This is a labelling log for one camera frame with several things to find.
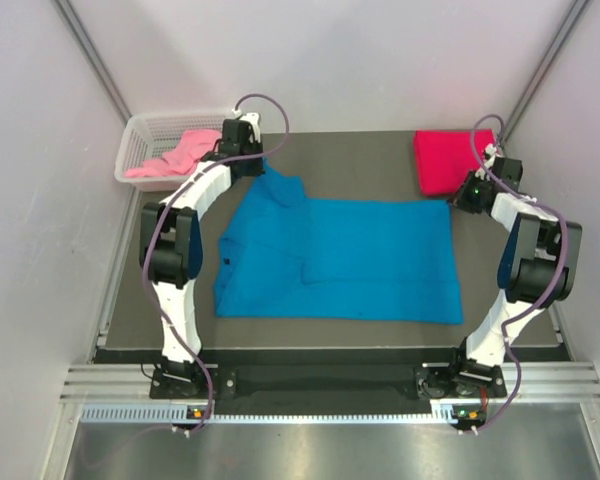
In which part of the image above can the folded red t shirt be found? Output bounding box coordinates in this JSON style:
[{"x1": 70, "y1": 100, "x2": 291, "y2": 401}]
[{"x1": 413, "y1": 130, "x2": 480, "y2": 197}]

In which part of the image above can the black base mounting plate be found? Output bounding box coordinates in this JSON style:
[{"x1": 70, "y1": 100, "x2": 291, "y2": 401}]
[{"x1": 149, "y1": 347, "x2": 507, "y2": 416}]

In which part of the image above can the slotted grey cable duct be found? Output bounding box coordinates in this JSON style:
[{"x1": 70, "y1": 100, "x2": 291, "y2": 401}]
[{"x1": 80, "y1": 404, "x2": 484, "y2": 426}]

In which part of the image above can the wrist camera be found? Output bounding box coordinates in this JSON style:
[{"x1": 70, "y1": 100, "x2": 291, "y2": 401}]
[
  {"x1": 481, "y1": 143, "x2": 501, "y2": 172},
  {"x1": 232, "y1": 109, "x2": 261, "y2": 143}
]

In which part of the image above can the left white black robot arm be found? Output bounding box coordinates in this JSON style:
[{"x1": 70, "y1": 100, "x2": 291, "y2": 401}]
[{"x1": 140, "y1": 111, "x2": 264, "y2": 399}]

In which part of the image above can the pink t shirt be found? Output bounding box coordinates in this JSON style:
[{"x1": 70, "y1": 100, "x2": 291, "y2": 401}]
[{"x1": 125, "y1": 129, "x2": 221, "y2": 178}]

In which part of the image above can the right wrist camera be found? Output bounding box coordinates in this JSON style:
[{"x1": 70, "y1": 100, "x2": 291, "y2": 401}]
[{"x1": 481, "y1": 143, "x2": 501, "y2": 172}]

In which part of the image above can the blue t shirt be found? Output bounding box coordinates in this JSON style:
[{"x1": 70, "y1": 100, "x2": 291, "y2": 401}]
[{"x1": 213, "y1": 167, "x2": 464, "y2": 325}]

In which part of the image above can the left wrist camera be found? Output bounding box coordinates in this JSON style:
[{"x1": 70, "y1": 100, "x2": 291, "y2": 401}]
[{"x1": 232, "y1": 109, "x2": 261, "y2": 143}]

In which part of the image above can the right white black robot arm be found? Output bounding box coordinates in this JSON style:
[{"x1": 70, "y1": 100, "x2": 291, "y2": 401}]
[{"x1": 415, "y1": 145, "x2": 583, "y2": 400}]

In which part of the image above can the white plastic basket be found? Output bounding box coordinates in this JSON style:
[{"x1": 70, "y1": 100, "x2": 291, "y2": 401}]
[{"x1": 114, "y1": 109, "x2": 230, "y2": 192}]

